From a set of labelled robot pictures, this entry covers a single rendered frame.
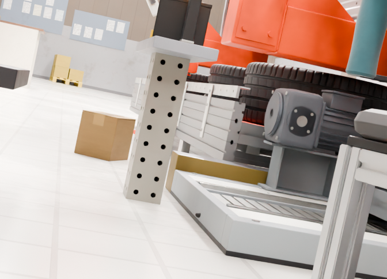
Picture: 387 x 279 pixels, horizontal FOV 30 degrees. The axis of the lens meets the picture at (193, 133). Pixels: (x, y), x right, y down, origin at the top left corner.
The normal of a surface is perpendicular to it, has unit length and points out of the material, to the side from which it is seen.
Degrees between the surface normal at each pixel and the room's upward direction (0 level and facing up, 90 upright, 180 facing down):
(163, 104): 90
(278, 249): 90
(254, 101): 90
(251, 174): 90
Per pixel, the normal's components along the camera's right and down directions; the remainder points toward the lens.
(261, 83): -0.81, -0.14
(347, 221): 0.48, 0.15
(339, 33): 0.18, 0.08
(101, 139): -0.25, 0.00
